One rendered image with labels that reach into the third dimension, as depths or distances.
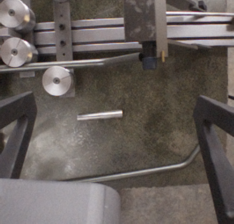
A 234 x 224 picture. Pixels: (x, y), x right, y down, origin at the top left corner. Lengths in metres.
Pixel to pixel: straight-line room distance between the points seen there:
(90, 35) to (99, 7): 0.07
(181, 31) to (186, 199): 1.35
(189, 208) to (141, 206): 0.35
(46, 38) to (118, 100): 0.19
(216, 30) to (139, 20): 0.22
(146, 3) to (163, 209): 1.47
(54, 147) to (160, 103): 0.25
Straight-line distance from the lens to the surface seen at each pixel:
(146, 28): 0.29
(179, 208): 1.66
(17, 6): 0.41
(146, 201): 1.57
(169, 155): 0.49
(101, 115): 0.43
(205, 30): 0.46
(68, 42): 0.41
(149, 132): 0.46
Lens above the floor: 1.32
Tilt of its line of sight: 83 degrees down
